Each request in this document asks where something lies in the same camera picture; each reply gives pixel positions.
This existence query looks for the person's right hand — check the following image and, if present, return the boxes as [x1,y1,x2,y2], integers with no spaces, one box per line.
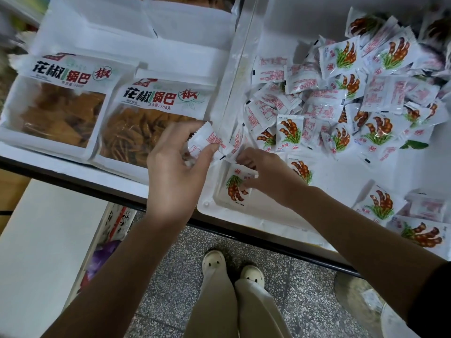
[236,146,311,210]

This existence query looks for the person's left forearm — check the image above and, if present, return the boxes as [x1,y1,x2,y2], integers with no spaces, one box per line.
[42,211,186,338]

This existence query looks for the person's right white shoe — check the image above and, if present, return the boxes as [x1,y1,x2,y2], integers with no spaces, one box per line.
[240,264,267,290]

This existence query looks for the white printed snack packet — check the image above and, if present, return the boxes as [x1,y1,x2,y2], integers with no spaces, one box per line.
[222,161,259,207]
[186,122,228,163]

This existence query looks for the white red printed carton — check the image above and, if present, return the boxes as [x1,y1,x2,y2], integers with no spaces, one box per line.
[67,202,139,308]

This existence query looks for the person's beige trousers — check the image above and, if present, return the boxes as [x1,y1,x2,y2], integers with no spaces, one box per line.
[185,267,294,338]

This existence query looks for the person's right forearm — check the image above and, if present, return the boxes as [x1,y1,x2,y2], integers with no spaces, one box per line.
[290,186,446,323]

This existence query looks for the person's white shoe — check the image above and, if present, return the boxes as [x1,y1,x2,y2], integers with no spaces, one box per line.
[201,250,228,280]
[240,264,267,290]

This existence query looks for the white foam slab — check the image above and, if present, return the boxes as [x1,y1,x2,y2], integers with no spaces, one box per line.
[0,179,111,338]

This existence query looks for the pile of white printed packets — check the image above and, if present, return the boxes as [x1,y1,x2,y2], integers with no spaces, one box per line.
[240,7,451,252]

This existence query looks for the person's left hand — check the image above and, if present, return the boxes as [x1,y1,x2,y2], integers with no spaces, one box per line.
[146,119,221,227]

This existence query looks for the clear round plastic tub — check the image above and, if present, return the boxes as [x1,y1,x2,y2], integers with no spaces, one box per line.
[334,271,388,338]

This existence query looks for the purple packet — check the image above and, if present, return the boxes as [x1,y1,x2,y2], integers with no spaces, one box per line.
[85,239,123,283]

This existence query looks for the person's left white shoe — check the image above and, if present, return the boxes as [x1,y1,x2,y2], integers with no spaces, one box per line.
[201,250,228,280]

